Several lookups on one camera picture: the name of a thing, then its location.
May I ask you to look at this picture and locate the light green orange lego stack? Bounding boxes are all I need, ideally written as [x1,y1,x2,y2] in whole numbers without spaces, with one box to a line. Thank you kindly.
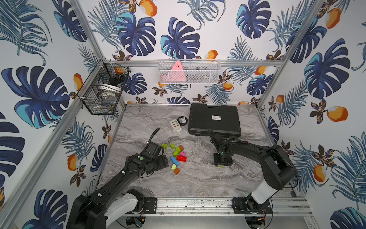
[172,164,180,175]

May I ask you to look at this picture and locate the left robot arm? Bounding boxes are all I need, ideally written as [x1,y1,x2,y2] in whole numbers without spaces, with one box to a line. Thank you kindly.
[66,138,168,229]

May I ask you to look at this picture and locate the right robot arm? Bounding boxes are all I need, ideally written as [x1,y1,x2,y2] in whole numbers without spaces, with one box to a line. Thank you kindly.
[208,129,297,211]

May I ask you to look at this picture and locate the light blue long lego brick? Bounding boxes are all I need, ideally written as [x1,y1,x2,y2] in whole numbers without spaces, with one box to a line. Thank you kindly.
[171,156,180,167]

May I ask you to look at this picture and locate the red long lego brick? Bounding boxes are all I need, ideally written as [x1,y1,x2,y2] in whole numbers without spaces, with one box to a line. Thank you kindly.
[176,155,187,162]

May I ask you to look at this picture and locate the black plastic tool case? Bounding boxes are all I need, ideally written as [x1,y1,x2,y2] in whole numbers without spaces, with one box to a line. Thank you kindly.
[188,103,242,138]

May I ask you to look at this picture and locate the white remote control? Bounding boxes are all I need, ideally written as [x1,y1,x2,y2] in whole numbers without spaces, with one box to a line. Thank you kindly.
[169,119,181,129]

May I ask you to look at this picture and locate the black round tape measure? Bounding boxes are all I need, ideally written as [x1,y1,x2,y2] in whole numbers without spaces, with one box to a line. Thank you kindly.
[177,116,188,126]

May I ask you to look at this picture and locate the pink triangle card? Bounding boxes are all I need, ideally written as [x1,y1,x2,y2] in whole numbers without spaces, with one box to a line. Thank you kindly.
[166,60,187,83]

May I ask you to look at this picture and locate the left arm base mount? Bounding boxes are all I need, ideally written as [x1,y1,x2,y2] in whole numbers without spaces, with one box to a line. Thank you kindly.
[128,197,158,215]

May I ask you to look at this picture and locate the aluminium front rail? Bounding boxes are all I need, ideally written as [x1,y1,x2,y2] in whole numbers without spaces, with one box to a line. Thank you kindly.
[78,197,313,217]

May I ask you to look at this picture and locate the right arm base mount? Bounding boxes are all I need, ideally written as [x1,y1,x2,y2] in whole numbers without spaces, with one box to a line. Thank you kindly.
[232,197,273,215]

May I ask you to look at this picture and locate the black wire basket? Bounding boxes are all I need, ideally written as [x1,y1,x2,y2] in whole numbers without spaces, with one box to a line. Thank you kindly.
[77,59,131,115]

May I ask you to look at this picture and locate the clear wall tray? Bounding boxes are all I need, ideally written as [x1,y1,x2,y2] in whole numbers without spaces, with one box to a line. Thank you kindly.
[157,60,221,85]

